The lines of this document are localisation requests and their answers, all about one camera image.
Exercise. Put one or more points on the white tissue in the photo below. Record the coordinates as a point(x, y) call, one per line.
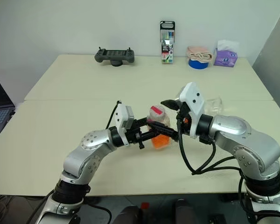
point(227, 44)

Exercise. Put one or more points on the clear bottle with orange drink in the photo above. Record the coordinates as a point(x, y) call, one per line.
point(159, 143)

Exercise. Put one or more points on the dark rounded shape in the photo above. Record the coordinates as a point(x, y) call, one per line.
point(127, 215)

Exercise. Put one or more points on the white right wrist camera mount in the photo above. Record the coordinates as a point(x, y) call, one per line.
point(193, 98)

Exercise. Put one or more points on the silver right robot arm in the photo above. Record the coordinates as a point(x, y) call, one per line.
point(235, 130)

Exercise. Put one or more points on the purple tissue box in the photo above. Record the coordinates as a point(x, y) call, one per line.
point(225, 58)

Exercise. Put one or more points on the dark grey handheld controller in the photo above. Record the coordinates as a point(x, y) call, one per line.
point(114, 54)

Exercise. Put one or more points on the grey partition panel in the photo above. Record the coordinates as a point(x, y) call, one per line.
point(274, 58)

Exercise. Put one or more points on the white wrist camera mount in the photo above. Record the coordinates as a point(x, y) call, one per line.
point(121, 116)
point(193, 98)

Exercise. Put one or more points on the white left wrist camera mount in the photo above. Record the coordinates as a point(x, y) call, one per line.
point(121, 116)

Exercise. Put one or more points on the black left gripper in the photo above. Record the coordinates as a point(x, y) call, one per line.
point(131, 136)

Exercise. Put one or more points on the clear wine glass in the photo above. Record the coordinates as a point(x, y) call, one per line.
point(215, 106)

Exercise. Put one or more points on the small red object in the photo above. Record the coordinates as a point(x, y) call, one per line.
point(144, 206)

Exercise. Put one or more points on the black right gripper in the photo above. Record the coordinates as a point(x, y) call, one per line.
point(184, 127)

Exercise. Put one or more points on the blue tape roll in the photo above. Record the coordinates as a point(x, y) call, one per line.
point(197, 65)

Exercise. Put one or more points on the pink folded towel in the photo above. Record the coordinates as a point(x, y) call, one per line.
point(199, 54)

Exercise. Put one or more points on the pink bottle cap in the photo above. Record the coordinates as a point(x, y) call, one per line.
point(157, 111)

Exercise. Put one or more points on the marker pen pack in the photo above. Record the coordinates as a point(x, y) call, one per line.
point(167, 46)

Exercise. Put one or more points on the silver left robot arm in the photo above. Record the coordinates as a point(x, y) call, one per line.
point(93, 144)

